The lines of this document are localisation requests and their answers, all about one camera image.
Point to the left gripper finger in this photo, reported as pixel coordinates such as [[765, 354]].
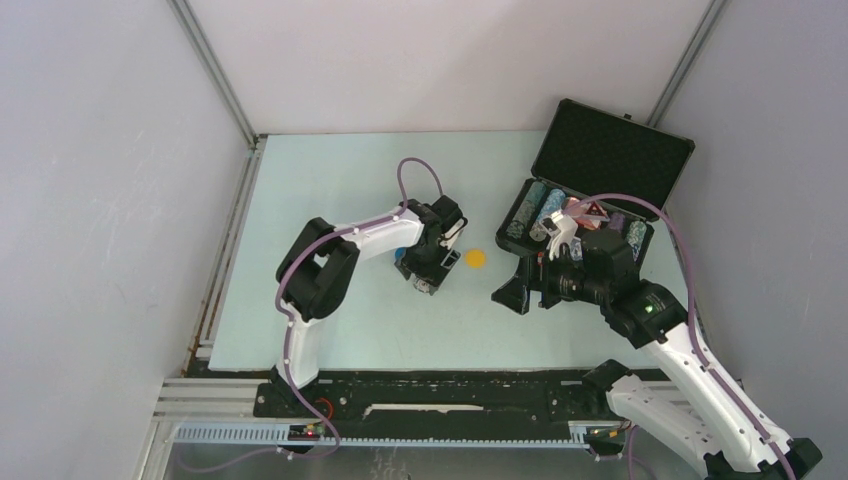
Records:
[[410, 271], [446, 259]]

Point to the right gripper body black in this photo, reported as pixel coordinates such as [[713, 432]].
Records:
[[564, 279]]

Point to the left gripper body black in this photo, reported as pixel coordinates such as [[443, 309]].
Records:
[[424, 258]]

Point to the red black triangle button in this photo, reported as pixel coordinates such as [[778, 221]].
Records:
[[595, 212]]

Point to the red playing card deck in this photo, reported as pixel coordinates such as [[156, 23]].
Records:
[[591, 222]]

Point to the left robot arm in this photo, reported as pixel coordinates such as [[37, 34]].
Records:
[[314, 276]]

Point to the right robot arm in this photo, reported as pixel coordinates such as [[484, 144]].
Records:
[[726, 436]]

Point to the black poker set case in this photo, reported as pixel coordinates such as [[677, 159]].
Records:
[[587, 151]]

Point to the yellow round button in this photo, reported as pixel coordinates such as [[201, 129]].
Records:
[[475, 258]]

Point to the purple orange chip stack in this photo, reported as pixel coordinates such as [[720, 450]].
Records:
[[617, 222]]

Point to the green navy chip stack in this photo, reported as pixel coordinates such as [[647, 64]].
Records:
[[635, 237]]

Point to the green blue chip stack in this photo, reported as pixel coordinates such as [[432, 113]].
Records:
[[521, 219]]

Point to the light blue chip stack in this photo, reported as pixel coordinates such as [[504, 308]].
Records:
[[552, 203]]

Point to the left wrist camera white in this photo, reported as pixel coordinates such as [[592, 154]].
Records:
[[452, 235]]

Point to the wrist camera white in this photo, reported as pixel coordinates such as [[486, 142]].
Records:
[[561, 229], [452, 235]]

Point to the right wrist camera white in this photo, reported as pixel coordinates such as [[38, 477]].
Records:
[[561, 229]]

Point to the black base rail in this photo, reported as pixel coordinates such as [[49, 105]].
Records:
[[443, 406]]

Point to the left aluminium frame post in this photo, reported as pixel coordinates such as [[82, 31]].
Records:
[[200, 43]]

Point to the aluminium frame post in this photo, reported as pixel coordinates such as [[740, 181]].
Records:
[[696, 44], [200, 43]]

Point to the right aluminium frame post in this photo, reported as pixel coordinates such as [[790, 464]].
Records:
[[696, 44]]

